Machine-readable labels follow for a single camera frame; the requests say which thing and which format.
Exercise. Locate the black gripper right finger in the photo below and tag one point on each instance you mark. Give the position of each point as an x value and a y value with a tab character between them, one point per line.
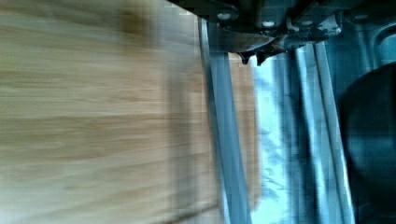
295	37

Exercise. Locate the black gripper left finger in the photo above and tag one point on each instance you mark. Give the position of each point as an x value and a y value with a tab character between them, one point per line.
245	45

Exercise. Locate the bamboo cutting board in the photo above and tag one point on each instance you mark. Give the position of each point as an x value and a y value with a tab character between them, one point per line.
103	115

